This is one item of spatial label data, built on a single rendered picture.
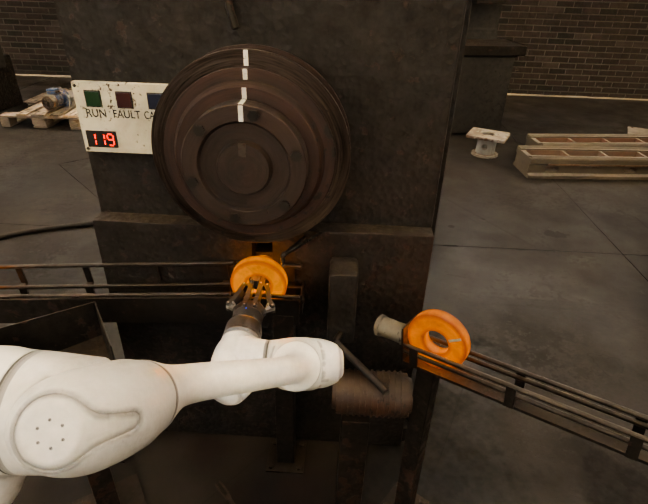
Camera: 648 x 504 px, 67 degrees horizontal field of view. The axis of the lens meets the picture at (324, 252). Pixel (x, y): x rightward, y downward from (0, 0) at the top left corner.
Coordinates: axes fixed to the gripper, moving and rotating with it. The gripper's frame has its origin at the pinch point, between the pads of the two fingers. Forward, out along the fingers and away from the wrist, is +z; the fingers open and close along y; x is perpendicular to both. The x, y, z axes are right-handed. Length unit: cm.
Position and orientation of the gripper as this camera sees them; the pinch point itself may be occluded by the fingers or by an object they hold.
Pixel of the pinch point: (258, 277)
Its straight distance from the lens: 137.0
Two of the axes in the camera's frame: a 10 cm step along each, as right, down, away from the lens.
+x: 0.2, -8.3, -5.5
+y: 10.0, 0.5, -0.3
